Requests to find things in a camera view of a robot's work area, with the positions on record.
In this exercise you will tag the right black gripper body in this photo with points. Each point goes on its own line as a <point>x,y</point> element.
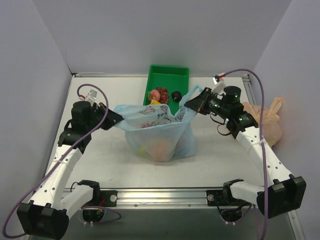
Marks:
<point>203,100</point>

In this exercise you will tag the blue printed plastic bag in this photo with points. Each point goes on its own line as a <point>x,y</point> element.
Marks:
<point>147,125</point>

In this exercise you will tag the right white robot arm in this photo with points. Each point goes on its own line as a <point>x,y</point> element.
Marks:
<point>282,192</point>

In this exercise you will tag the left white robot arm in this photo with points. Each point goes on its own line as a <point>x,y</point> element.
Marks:
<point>47,214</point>

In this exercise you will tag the dark purple fruit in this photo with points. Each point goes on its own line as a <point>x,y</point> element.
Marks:
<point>176,96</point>

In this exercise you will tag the yellow banana in bag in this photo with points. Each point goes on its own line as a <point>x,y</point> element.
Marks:
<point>141,152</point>

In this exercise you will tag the peach fruit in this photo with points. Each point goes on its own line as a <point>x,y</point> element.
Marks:
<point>153,94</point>

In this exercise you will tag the orange plastic bag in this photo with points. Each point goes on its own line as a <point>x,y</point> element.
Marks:
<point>271,129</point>

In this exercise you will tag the orange fruit in bag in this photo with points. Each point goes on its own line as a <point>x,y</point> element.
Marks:
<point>161,152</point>

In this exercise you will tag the green plastic tray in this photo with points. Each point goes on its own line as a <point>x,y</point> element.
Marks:
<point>173,78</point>

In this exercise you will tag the red grape bunch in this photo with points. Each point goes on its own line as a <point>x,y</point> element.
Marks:
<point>163,95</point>

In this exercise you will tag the yellow pear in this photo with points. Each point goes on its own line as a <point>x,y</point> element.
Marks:
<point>154,102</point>

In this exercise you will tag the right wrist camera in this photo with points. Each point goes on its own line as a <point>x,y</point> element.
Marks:
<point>219,83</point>

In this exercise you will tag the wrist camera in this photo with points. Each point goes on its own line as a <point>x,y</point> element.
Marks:
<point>90,97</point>
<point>219,83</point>

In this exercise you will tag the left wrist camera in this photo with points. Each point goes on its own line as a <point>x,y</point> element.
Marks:
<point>90,97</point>

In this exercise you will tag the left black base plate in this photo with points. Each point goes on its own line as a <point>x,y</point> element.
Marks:
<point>105,197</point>

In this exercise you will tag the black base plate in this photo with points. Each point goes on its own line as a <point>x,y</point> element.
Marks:
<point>215,197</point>
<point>105,197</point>

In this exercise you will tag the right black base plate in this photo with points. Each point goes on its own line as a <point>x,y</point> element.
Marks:
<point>215,197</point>

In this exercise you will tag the aluminium front rail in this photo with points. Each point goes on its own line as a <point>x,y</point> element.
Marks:
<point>142,198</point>

